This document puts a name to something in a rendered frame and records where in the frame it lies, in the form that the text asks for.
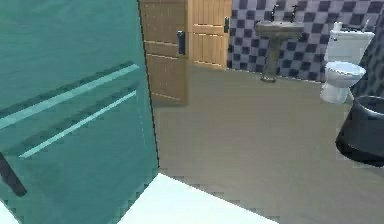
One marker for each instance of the black sink tap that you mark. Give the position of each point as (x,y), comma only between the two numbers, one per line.
(294,12)
(274,11)

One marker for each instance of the grey pedestal sink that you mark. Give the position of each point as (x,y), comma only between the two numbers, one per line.
(276,36)

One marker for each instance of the white toilet paper roll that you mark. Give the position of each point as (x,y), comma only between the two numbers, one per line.
(337,26)

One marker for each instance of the light wooden room door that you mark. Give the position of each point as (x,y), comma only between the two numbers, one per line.
(165,73)
(208,43)

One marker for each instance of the black round bin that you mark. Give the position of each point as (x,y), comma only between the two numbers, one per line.
(363,133)

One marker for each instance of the teal glass shower screen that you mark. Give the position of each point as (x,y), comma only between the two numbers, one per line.
(73,100)

